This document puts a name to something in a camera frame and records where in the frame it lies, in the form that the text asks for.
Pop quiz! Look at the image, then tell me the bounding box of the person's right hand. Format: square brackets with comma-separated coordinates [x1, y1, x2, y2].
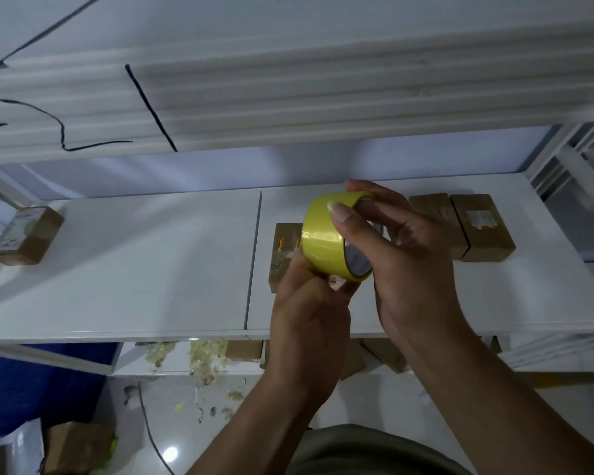
[328, 180, 471, 364]

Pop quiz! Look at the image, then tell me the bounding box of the person's left hand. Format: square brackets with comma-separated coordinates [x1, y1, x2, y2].
[266, 251, 361, 412]

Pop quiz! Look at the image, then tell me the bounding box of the yellow packing tape roll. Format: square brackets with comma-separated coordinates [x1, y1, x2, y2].
[301, 191, 377, 283]

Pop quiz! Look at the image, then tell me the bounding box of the person's left forearm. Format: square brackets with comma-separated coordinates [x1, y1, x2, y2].
[185, 373, 338, 475]

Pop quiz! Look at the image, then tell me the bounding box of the person's right forearm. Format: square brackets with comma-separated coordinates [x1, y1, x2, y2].
[406, 319, 594, 475]

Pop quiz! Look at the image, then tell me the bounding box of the cardboard box with torn label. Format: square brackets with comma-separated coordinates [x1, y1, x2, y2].
[450, 194, 517, 263]

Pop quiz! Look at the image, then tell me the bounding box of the pile of tape scraps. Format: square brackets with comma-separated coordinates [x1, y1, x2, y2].
[145, 340, 246, 421]

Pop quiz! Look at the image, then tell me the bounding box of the person's olive clothing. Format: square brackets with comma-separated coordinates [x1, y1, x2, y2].
[287, 424, 473, 475]

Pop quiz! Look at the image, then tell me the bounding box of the white metal shelf unit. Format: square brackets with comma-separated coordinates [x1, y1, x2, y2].
[0, 17, 594, 379]

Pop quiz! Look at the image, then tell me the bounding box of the large brown cardboard box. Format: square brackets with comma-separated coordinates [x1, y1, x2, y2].
[44, 421, 117, 475]

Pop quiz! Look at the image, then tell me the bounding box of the cardboard box with white label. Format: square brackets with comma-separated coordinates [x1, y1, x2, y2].
[0, 206, 65, 267]

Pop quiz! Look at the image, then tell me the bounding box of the blue cloth sheet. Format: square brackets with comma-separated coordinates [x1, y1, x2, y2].
[0, 254, 119, 438]

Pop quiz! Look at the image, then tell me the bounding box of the white plastic bag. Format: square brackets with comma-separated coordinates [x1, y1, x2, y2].
[0, 418, 45, 475]

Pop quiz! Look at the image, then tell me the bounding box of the thin dark floor cable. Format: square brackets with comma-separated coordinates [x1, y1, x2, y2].
[137, 382, 176, 475]

